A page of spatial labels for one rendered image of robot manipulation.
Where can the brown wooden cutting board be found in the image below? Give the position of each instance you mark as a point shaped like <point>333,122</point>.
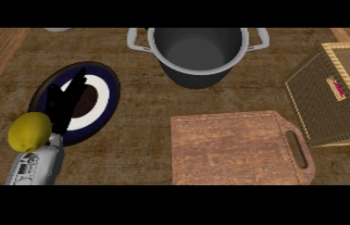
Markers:
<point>236,150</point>

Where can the grey metal stock pot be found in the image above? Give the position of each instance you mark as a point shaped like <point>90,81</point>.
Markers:
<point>198,54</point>

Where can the pale grey rounded object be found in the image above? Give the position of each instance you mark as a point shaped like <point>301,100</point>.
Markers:
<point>57,29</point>

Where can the yellow lemon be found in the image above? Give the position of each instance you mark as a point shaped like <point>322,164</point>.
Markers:
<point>28,132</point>

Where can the brown wicker basket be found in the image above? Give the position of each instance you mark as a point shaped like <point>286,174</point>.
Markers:
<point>320,96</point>

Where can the navy and white round plate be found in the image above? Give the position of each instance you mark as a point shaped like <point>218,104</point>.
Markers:
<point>97,96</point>

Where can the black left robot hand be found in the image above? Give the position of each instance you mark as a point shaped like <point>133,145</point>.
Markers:
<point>60,103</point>

